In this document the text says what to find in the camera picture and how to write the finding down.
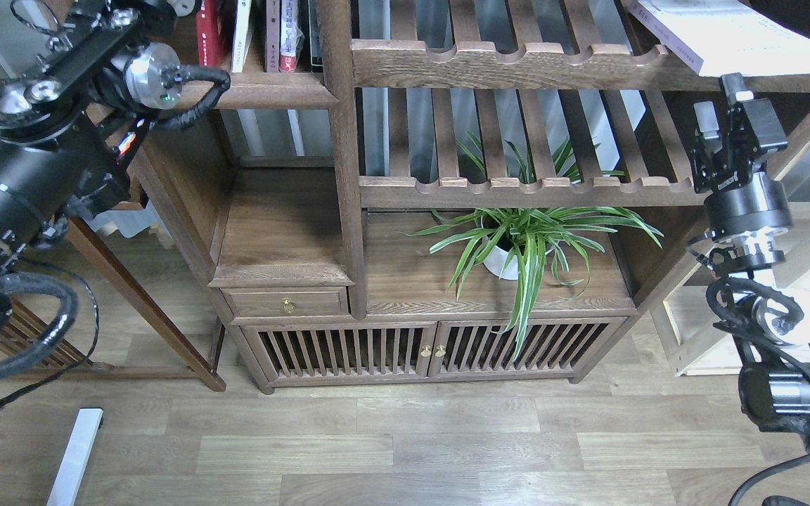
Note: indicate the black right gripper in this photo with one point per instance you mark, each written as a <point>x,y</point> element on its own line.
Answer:
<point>731,167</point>

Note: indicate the white cover book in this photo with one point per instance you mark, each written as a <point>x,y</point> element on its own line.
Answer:
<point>723,37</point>

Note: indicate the yellow green cover book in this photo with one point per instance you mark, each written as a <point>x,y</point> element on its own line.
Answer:
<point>242,35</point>

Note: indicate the red cover book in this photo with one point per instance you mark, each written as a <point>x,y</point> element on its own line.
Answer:
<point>214,21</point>

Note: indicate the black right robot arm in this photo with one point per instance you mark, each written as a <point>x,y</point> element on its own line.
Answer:
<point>771,332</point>

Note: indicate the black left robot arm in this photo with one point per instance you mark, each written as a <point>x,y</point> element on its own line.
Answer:
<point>71,124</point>

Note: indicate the light wooden shelf unit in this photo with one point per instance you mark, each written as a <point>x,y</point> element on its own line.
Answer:
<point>683,320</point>

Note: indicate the upright books on shelf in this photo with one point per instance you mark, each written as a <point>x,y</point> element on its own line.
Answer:
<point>291,37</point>

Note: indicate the spider plant in white pot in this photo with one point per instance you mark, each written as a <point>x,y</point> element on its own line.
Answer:
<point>534,241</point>

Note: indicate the dark wooden bookshelf cabinet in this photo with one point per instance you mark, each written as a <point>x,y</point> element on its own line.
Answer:
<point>306,262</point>

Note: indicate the white metal leg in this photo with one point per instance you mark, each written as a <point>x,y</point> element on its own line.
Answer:
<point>75,459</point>

